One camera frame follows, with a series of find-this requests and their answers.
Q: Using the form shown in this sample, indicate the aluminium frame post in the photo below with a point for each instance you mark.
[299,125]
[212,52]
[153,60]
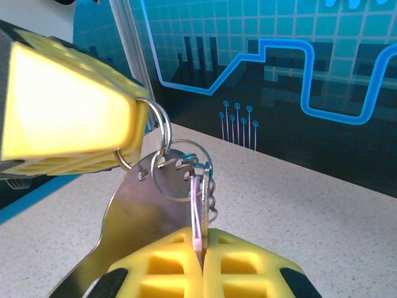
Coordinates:
[130,46]

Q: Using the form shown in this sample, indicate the lilac key tag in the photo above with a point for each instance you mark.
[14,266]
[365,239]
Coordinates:
[196,217]

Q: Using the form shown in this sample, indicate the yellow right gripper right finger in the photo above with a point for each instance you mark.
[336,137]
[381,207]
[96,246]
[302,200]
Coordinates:
[248,273]

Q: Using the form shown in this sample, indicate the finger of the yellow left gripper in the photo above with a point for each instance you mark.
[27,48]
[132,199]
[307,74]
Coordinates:
[68,102]
[142,124]

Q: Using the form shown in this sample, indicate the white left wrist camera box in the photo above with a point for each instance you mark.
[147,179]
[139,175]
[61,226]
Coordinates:
[31,15]

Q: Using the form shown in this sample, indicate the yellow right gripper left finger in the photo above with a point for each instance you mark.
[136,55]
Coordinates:
[167,273]

